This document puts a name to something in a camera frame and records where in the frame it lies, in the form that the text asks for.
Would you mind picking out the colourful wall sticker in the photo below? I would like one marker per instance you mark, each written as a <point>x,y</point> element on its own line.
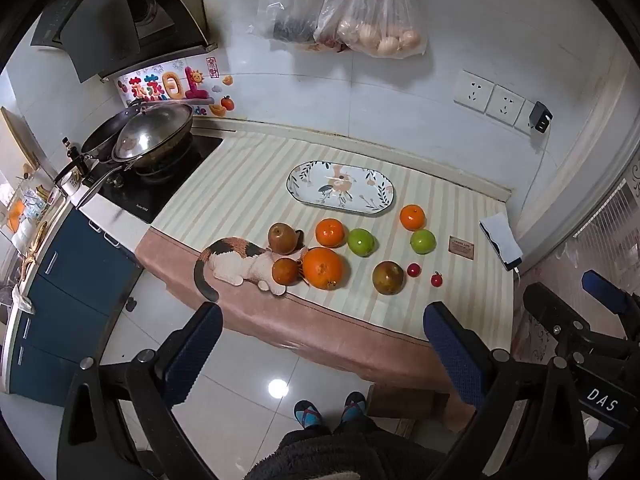
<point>165,87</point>

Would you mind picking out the steel wok lid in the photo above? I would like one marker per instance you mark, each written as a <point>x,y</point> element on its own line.
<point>150,130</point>

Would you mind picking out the large orange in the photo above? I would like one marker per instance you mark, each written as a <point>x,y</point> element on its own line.
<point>323,267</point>

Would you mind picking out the black glass cooktop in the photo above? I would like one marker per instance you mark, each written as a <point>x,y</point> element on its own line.
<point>165,187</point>

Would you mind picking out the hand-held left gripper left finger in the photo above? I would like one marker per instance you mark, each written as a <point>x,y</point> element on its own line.
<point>197,355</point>

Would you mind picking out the person's blue right slipper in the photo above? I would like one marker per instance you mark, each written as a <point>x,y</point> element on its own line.
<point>354,405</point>

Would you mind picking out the black wall charger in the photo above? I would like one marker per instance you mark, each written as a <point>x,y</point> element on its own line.
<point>541,117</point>

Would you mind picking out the wooden stool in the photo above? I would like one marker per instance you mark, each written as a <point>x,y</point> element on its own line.
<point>405,405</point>

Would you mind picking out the floral oval ceramic plate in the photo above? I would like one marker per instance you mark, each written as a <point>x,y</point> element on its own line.
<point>340,189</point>

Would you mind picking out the dark sauce bottle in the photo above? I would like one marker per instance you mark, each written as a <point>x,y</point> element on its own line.
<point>67,149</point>

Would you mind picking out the clear plastic bag of onions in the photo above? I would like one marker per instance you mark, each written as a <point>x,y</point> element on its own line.
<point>380,20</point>

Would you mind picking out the white wall outlet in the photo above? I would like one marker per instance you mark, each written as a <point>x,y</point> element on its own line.
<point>472,91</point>
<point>505,106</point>

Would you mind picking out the small orange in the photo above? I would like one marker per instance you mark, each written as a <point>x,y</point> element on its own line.
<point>330,233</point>
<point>412,217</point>

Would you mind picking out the black range hood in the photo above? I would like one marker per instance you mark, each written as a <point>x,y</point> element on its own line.
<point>95,25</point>

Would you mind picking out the person's blue slipper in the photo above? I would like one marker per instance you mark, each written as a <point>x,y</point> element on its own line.
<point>307,414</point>
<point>354,405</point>

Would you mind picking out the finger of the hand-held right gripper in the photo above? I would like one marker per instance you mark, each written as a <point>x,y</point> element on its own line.
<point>605,289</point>
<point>545,305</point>

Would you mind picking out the person's dark fluffy robe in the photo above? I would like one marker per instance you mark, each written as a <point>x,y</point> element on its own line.
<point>350,452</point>

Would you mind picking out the reddish green apple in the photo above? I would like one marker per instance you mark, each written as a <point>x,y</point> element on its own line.
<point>388,277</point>

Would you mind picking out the red apple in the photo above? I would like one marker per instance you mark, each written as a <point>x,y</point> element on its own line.
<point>283,238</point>

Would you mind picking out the clear plastic bag dark contents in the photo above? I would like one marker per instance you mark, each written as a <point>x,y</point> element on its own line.
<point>287,7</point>

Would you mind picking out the brownish orange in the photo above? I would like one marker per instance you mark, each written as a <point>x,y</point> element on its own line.
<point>286,271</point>

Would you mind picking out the blue kitchen cabinet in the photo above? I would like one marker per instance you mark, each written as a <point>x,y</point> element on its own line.
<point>65,300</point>

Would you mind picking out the white mesh panel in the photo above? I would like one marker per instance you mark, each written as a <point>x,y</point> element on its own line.
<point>612,215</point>

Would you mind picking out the wooden cutting board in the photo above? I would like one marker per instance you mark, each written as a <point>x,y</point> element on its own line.
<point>17,135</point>

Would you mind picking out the person's blue left slipper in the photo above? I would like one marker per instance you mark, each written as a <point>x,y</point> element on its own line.
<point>307,414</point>

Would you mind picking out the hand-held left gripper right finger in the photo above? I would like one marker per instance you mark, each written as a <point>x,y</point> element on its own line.
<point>452,355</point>

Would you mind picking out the black phone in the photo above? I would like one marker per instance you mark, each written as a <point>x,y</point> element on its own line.
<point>510,259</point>

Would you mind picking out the steel wok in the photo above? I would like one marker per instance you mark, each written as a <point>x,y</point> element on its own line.
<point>165,152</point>

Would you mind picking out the small brown card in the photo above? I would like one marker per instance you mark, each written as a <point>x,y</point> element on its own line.
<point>461,246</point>

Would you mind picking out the black frying pan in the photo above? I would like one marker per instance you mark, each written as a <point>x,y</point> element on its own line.
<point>100,141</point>

